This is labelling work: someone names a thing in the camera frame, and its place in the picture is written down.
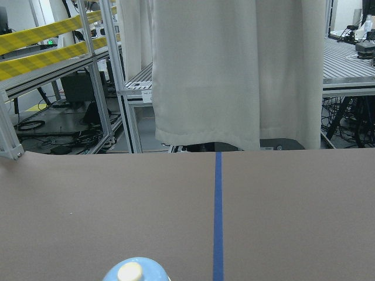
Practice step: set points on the blue service bell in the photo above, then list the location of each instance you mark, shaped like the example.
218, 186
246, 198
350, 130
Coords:
137, 268

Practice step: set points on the yellow black hazard tape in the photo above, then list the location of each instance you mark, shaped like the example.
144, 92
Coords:
15, 41

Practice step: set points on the aluminium profile table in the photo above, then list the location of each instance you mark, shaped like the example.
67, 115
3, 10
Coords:
344, 75

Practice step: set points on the white curtain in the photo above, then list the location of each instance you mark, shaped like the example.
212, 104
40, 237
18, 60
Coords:
235, 72

